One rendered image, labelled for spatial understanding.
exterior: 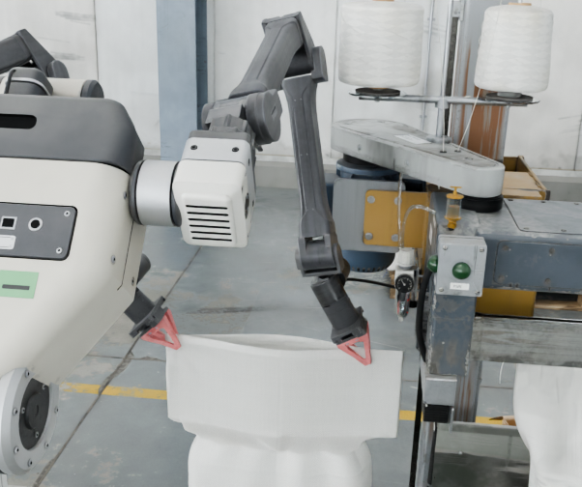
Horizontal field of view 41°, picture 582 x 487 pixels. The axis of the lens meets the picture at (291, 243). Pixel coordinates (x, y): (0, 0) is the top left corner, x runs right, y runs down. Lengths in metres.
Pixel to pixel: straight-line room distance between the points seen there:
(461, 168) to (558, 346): 0.41
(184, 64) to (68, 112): 5.11
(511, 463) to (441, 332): 0.68
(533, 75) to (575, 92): 5.10
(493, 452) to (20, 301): 1.28
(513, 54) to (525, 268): 0.42
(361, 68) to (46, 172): 0.70
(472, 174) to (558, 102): 5.24
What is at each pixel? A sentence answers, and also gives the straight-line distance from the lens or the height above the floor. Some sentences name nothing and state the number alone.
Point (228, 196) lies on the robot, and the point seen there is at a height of 1.46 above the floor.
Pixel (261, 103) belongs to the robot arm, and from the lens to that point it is 1.16.
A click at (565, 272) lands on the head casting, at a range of 1.37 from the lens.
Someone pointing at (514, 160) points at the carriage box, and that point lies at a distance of 1.93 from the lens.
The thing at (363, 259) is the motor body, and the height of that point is 1.12.
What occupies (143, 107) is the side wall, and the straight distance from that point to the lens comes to 6.80.
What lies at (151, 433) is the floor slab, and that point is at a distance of 3.20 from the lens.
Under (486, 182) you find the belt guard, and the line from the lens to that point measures 1.41.
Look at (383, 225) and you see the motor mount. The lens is 1.70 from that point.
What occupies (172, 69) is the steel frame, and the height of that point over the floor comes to 1.02.
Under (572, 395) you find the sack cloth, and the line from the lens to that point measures 1.65.
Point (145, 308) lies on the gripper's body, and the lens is 1.60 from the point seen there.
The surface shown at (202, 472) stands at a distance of 1.69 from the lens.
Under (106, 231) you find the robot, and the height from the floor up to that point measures 1.42.
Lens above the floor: 1.73
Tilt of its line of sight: 19 degrees down
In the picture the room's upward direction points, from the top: 2 degrees clockwise
